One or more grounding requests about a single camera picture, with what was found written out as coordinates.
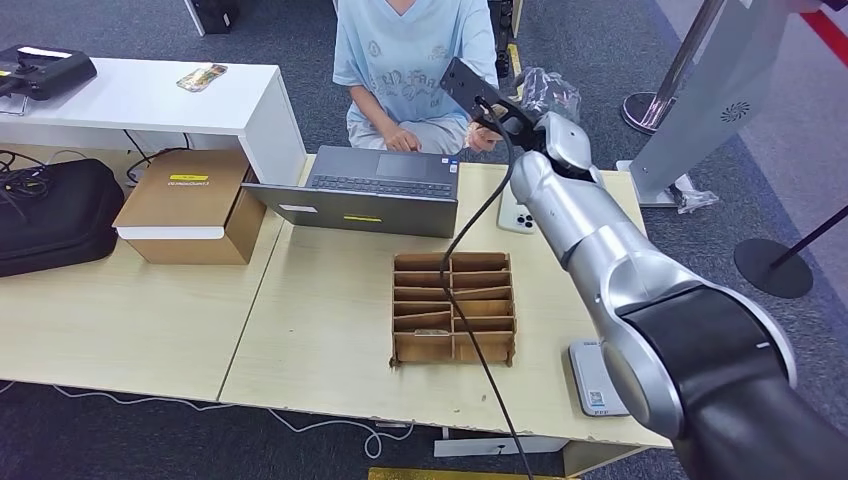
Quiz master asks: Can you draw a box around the brown cardboard card organizer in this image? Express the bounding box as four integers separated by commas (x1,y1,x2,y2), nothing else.
389,251,518,369

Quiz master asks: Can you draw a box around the person's left hand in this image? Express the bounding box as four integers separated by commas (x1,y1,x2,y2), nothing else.
465,122,503,154

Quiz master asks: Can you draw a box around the pale grey card reader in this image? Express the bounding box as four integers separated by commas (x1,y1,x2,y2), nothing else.
568,339,631,419

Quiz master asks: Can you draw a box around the white floor cable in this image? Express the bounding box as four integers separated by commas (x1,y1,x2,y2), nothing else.
0,381,415,462

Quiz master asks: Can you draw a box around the black desktop device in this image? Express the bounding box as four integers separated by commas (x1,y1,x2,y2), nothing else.
0,44,99,102

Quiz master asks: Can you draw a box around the grey open laptop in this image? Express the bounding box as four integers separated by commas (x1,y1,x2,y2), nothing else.
241,145,462,240

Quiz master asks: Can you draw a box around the black power cable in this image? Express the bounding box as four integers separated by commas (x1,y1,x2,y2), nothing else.
123,128,193,185

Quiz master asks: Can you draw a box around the chrome stanchion post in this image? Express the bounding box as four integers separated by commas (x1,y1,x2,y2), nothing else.
620,0,729,137

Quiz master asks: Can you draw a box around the yellow floor tape outline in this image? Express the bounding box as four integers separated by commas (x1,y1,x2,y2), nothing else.
506,43,526,84

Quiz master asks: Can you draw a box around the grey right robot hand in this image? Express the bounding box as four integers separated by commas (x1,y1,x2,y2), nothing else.
513,66,584,125

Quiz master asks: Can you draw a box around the white table bracket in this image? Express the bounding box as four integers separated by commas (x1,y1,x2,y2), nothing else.
433,435,571,460

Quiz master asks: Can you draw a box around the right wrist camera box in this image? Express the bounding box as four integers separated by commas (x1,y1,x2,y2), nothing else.
439,57,539,152

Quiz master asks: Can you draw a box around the person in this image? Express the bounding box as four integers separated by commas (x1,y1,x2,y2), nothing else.
331,0,508,157

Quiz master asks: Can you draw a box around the black stanchion post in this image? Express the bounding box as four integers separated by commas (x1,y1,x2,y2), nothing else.
733,205,848,299

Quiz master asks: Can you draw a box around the black soft carry bag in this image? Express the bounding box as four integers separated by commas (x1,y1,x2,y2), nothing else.
0,157,126,280

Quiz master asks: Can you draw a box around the white side shelf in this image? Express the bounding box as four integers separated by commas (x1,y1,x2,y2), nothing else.
0,56,308,187

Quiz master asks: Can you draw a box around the white smartphone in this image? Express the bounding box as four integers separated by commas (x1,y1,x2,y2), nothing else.
498,188,538,235

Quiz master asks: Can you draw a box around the person's right hand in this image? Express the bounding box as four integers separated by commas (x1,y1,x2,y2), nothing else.
382,124,423,154

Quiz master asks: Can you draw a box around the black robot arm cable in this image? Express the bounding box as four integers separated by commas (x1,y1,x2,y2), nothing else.
438,97,535,480

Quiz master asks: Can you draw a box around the brown cardboard box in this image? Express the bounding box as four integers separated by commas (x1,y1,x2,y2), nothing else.
111,148,268,266

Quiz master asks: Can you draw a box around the clear plastic wrap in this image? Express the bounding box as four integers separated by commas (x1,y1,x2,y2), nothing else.
669,175,721,215

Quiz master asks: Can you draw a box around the black cabinet white frame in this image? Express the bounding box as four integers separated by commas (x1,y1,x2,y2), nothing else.
184,0,243,38

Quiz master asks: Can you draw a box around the black cable bundle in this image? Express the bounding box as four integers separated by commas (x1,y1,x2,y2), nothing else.
0,148,51,217

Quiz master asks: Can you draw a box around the grey kiosk panel stand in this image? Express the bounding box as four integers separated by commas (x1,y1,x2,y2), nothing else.
617,0,816,210

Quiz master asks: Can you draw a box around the yellow floor tape strip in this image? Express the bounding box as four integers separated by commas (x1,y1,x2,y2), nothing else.
367,468,564,480

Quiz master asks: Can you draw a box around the black wheeled stand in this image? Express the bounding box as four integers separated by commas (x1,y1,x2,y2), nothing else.
490,0,525,77

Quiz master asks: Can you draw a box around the printed card stack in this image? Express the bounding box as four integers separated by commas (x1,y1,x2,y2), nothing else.
175,62,229,93

